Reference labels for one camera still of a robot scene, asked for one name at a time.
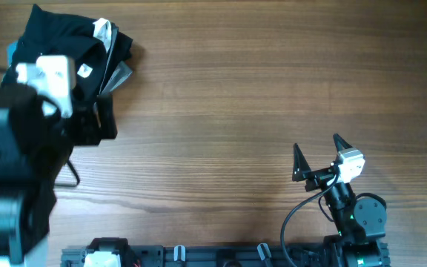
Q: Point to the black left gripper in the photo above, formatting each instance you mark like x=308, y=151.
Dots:
x=87, y=116

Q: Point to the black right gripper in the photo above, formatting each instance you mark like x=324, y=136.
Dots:
x=302, y=170

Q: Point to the black t-shirt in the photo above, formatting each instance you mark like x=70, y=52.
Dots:
x=49, y=33

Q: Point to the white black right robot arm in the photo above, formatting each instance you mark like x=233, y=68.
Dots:
x=359, y=218

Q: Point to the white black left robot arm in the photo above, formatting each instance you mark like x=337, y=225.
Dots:
x=24, y=217

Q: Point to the black folded garment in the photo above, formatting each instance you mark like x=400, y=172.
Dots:
x=119, y=52

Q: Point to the blue folded garment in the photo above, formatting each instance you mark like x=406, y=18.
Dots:
x=11, y=48

